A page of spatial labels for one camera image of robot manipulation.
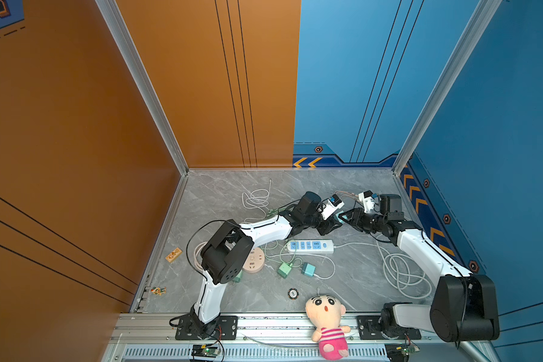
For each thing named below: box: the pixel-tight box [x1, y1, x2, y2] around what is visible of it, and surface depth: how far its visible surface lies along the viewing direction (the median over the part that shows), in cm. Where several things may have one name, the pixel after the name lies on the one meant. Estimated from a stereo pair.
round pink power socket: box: [242, 247, 266, 274], surface depth 87 cm
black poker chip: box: [287, 287, 300, 301], surface depth 82 cm
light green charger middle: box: [276, 262, 293, 280], surface depth 86 cm
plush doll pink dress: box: [305, 294, 351, 362], surface depth 70 cm
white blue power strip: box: [286, 239, 335, 255], surface depth 91 cm
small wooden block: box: [165, 247, 183, 264], surface depth 91 cm
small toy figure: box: [150, 286, 167, 296], surface depth 82 cm
